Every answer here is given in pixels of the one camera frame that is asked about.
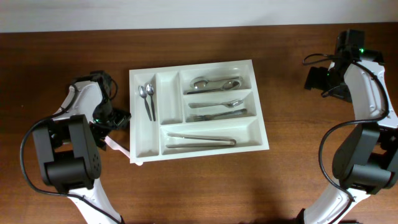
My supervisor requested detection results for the white plastic knife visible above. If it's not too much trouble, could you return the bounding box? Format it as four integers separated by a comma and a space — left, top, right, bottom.
104, 136, 144, 166

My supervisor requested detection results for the small teaspoon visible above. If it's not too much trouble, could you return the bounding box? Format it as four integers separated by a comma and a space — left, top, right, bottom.
146, 83, 156, 121
138, 85, 152, 121

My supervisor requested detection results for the steel fork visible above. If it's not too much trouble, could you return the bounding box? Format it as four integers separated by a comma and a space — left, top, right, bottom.
188, 99, 244, 108
191, 108, 248, 121

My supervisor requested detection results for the steel tablespoon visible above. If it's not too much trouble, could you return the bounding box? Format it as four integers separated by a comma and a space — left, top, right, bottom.
190, 76, 243, 90
187, 80, 241, 95

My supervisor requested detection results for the white plastic cutlery tray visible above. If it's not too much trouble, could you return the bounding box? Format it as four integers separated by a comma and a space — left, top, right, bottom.
129, 60, 269, 162

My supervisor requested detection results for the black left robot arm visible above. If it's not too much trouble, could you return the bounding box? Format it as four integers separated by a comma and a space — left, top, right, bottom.
26, 71, 131, 223

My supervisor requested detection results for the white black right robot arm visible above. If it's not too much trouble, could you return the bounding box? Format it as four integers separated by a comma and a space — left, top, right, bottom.
295, 29, 397, 223

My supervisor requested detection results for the black right camera cable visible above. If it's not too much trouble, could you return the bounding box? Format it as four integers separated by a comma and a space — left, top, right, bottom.
302, 52, 391, 224

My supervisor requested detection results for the black camera cable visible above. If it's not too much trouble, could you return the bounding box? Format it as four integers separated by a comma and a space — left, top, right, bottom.
19, 70, 122, 224
302, 52, 391, 224

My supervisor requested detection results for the black left camera cable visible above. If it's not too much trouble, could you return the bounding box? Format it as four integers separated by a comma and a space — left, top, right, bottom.
19, 70, 122, 224

